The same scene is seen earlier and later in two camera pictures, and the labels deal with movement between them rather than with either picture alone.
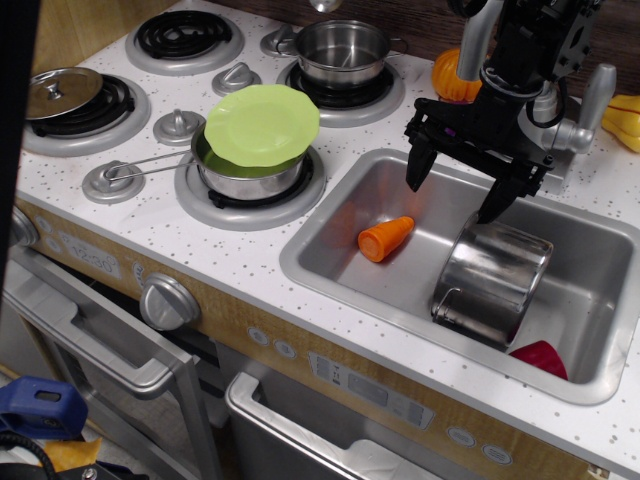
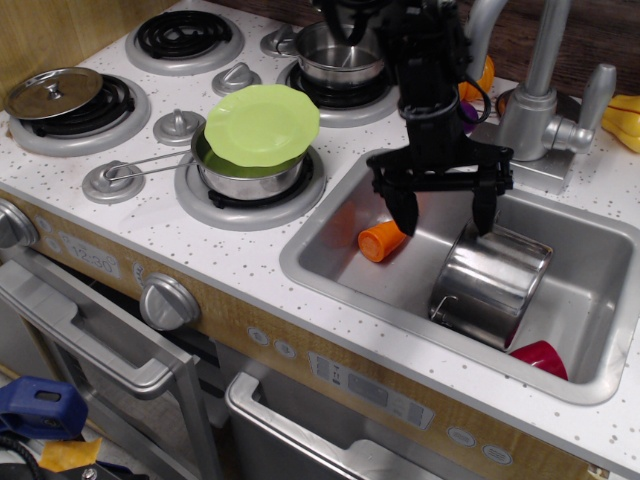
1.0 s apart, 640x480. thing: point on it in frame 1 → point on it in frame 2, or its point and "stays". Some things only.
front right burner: x=250 y=214 stays
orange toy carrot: x=376 y=242 stays
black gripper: x=485 y=136 → x=436 y=100
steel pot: x=489 y=282 stays
